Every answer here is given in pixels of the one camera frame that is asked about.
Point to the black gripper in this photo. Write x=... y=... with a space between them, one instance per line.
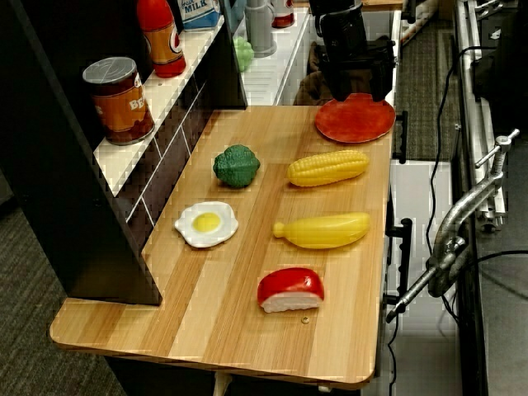
x=350 y=45

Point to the yellow toy corn cob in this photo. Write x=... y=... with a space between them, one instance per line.
x=330 y=167

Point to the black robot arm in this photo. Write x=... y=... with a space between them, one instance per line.
x=334 y=5

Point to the red round plate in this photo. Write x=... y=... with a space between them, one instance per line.
x=354 y=121

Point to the brown cloth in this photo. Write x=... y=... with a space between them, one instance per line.
x=313 y=88

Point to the white toy kitchen counter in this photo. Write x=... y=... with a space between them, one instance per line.
x=268 y=78

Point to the red white toy can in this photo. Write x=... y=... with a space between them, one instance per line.
x=284 y=14

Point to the grey toy cup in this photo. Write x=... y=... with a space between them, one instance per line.
x=260 y=33

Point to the white cabinet front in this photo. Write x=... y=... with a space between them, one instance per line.
x=416 y=198

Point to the light green toy vegetable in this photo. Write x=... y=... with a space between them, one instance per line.
x=243 y=53

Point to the yellow toy banana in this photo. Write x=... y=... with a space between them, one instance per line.
x=326 y=231

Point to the green toy broccoli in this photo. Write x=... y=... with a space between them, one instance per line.
x=237 y=167

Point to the grey metal c-clamp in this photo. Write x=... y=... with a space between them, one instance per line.
x=453 y=222

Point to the blue white milk carton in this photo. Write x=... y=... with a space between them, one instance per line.
x=200 y=14

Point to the white toy fried egg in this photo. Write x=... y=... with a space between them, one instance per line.
x=206 y=224

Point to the red toy tuna sushi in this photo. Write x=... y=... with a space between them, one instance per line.
x=288 y=284

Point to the red orange toy bottle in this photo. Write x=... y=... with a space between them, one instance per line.
x=163 y=41

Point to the brown toy beans can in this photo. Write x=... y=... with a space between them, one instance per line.
x=119 y=107

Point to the black toy kitchen shelf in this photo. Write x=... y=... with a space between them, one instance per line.
x=62 y=185

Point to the aluminium frame rail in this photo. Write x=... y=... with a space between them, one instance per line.
x=474 y=103

